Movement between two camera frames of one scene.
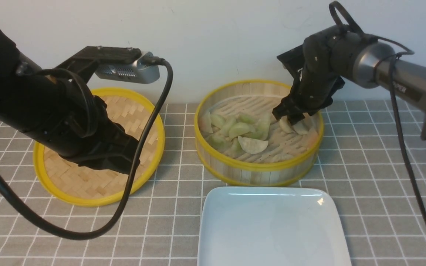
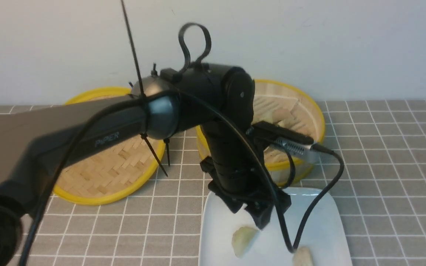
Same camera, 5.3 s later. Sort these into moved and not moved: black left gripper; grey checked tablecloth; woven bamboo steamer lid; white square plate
Moved: black left gripper
Not moved: grey checked tablecloth; white square plate; woven bamboo steamer lid
